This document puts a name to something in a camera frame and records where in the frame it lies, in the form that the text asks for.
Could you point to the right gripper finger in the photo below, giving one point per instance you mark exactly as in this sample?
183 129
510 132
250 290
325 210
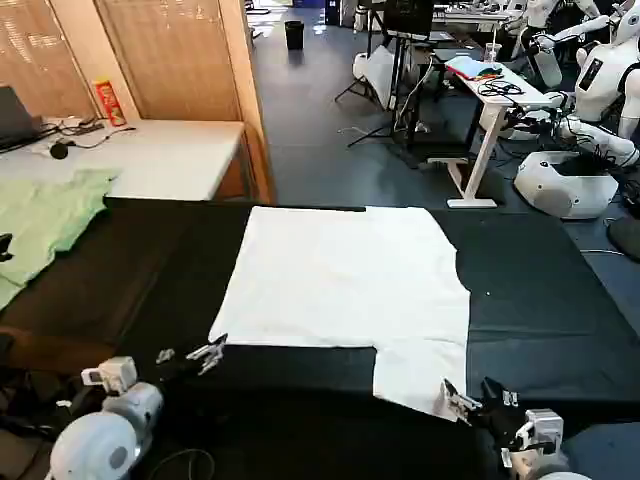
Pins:
500 395
457 402

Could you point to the black trash bin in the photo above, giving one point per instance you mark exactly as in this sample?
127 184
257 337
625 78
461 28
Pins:
295 34

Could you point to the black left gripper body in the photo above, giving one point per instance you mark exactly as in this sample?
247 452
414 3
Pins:
165 374

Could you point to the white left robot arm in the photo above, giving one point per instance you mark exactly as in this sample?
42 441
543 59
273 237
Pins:
100 440

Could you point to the white shirt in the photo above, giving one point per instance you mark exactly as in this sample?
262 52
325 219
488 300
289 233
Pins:
340 280

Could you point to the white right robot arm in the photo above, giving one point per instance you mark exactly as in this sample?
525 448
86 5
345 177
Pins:
542 422

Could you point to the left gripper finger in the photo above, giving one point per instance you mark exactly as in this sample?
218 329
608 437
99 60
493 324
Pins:
165 356
207 352

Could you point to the black computer mouse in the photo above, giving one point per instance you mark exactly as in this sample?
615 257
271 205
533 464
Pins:
59 150

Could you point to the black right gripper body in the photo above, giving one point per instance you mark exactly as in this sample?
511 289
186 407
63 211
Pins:
502 422

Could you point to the white humanoid robot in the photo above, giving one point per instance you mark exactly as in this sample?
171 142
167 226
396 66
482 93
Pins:
600 80
542 55

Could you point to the black round floor base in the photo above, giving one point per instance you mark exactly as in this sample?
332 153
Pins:
627 240

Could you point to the white desk with wooden side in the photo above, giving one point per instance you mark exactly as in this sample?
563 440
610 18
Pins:
170 155

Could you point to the green cloth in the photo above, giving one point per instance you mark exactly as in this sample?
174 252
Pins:
40 220

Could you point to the red snack can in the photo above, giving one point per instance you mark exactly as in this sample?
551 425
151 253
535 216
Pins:
111 102

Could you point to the clear plastic cup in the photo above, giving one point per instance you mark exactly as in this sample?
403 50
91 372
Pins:
492 52

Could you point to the white desk with white legs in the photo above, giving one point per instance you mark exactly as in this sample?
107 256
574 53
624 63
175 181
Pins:
495 100

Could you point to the black table cover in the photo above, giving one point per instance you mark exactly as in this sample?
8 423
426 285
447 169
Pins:
525 300

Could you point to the black monitor stand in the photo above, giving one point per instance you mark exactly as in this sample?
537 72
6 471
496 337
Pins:
407 20

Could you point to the dark laptop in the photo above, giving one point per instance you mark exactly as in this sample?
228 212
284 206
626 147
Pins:
12 117

